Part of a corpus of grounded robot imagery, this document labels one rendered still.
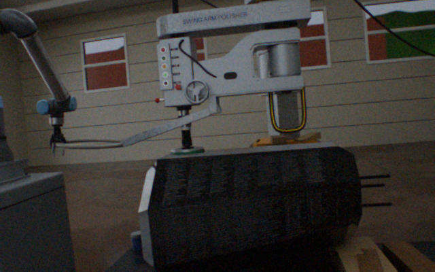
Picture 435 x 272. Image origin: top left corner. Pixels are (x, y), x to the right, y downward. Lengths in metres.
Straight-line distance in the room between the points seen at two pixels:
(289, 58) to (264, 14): 0.30
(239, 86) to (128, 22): 7.31
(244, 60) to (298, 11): 0.43
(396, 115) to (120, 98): 6.79
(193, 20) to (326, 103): 6.31
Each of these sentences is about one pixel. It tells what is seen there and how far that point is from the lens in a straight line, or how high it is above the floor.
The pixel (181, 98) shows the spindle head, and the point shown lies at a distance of 2.05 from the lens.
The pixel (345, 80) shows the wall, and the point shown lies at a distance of 8.22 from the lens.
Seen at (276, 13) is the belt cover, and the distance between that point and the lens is 2.06.
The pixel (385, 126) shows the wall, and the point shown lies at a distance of 8.44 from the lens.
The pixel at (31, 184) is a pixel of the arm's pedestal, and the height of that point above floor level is 0.84.
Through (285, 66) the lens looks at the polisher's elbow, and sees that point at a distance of 2.03.
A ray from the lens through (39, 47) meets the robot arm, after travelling 1.95.
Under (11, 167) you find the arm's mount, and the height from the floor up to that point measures 0.90.
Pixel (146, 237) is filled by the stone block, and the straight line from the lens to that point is 1.89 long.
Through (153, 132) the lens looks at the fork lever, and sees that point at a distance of 2.15.
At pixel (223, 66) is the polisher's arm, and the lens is 2.03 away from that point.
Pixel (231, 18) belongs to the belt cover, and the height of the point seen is 1.60.
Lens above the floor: 1.04
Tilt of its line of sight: 3 degrees down
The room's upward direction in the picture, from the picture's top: 5 degrees counter-clockwise
